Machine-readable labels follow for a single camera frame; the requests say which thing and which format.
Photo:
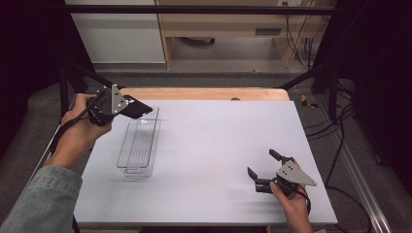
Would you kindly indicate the white table cover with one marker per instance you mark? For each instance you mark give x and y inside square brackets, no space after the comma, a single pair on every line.
[210,194]

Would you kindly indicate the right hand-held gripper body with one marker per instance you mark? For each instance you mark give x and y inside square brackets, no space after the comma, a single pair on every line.
[293,174]

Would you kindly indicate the wooden table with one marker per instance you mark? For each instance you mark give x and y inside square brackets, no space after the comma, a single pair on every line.
[194,93]

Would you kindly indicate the black curtain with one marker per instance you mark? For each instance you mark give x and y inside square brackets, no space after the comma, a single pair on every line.
[379,81]
[29,48]

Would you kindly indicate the person's right hand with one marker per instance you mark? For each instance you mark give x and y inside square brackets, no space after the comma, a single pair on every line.
[296,210]

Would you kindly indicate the grey desk label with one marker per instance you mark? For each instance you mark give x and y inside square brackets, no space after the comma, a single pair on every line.
[268,31]

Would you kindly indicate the yellow black floor tape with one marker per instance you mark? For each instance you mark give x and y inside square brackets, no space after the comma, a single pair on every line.
[306,102]

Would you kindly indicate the person's left hand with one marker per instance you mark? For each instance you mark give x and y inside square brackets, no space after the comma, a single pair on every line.
[77,132]

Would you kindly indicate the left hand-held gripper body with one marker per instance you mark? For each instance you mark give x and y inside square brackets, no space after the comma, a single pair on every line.
[117,100]

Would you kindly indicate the white cabinet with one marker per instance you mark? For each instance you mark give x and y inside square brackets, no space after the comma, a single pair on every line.
[120,35]

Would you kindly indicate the metal floor rail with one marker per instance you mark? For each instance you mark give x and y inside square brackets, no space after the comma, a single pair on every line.
[359,181]
[39,165]

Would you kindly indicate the wooden desk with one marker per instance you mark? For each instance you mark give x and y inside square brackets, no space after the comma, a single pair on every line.
[226,24]

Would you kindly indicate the black horizontal bar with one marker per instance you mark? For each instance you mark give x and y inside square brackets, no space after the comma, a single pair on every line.
[194,9]

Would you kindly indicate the black phone case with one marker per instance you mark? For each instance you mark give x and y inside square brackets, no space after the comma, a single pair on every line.
[137,110]

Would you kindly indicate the black metal stand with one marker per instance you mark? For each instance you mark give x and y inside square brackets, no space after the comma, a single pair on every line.
[64,87]
[333,93]

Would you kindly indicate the clear plastic container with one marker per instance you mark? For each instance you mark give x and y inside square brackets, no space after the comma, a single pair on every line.
[139,145]

